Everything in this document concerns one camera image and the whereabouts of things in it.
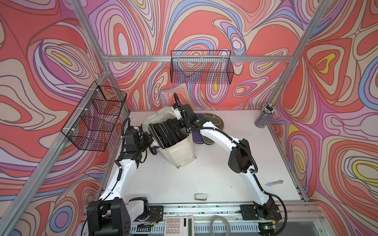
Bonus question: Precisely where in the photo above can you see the purple paddle case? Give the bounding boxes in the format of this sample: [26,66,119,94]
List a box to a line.
[191,112,205,145]

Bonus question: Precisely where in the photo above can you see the olive green paddle case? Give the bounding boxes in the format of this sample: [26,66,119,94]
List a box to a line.
[202,113,224,145]

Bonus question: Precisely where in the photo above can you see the beige canvas tote bag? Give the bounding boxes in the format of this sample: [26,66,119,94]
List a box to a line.
[142,107,196,169]

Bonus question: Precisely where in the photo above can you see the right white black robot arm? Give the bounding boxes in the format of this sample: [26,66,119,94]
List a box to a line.
[172,97,287,221]

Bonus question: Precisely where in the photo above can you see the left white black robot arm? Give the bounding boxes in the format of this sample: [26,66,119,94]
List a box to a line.
[81,126,153,236]

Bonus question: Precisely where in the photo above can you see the black paddle cases in bag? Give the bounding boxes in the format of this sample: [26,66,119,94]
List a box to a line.
[148,119,189,149]

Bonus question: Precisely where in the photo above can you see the white eraser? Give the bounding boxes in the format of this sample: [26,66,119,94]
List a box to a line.
[195,193,207,201]

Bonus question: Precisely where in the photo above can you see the metal mesh pencil cup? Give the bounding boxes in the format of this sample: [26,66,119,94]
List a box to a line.
[255,103,277,128]

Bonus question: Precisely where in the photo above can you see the white pink calculator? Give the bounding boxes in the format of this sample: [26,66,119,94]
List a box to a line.
[164,216,195,236]

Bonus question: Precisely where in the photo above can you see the grey tape roll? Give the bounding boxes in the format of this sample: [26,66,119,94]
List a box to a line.
[209,215,231,236]

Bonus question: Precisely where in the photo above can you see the small blue utility knife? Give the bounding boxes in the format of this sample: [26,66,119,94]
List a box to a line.
[265,180,284,186]

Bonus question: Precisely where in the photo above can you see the left black wire basket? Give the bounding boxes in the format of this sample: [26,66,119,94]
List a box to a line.
[61,81,127,151]

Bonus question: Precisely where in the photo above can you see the black wire basket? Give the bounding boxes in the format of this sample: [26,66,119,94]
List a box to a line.
[61,81,127,151]
[170,49,234,85]

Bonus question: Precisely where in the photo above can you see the back black wire basket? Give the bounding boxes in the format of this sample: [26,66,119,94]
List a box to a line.
[170,49,234,85]

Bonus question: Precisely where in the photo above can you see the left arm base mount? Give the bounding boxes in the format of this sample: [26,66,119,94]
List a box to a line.
[134,205,164,223]

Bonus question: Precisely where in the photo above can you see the aluminium front rail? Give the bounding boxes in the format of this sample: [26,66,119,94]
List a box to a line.
[150,201,326,223]

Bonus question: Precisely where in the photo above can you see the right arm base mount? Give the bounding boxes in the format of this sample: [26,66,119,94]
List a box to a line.
[240,204,282,221]

